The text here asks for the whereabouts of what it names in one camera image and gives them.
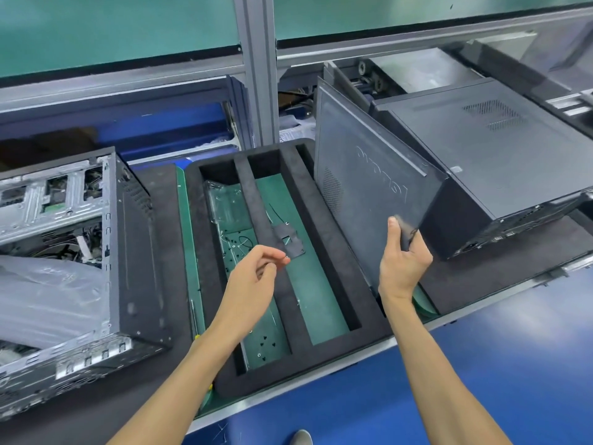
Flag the person's right hand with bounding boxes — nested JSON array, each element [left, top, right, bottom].
[[378, 216, 434, 303]]

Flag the person's left hand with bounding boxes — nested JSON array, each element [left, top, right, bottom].
[[217, 245, 291, 330]]

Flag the black computer case side panel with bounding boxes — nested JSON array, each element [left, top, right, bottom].
[[313, 77, 450, 299]]

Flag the person's left forearm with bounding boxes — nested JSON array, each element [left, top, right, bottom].
[[107, 316, 254, 445]]

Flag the person's right forearm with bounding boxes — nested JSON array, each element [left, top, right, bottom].
[[381, 292, 511, 445]]

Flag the black foam tray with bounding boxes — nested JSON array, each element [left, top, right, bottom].
[[184, 137, 395, 399]]

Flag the flat clear plastic bag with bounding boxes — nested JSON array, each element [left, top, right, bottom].
[[203, 180, 292, 369]]

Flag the green mat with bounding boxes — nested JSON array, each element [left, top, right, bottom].
[[175, 164, 441, 418]]

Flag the closed black computer case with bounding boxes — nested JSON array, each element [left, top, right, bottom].
[[370, 78, 593, 262]]

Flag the white printed papers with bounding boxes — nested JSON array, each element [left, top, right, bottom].
[[278, 117, 317, 145]]

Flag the open black computer case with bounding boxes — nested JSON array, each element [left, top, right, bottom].
[[0, 146, 173, 421]]

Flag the grey metal computer chassis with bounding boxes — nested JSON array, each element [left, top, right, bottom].
[[323, 46, 485, 114]]

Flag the blue plastic bin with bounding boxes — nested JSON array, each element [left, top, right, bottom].
[[93, 101, 242, 163]]

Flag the black computer case with silver panel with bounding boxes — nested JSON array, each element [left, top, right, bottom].
[[456, 18, 593, 121]]

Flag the crumpled clear plastic bag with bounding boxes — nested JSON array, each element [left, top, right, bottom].
[[0, 254, 113, 367]]

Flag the small grey metal bracket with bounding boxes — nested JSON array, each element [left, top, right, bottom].
[[272, 223, 307, 261]]

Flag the thin screwdriver with yellow handle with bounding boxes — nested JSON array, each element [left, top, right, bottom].
[[187, 296, 203, 341]]

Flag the aluminium frame post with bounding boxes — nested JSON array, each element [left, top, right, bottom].
[[231, 0, 280, 150]]

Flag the aluminium frame rail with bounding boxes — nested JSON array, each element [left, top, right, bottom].
[[0, 4, 593, 117]]

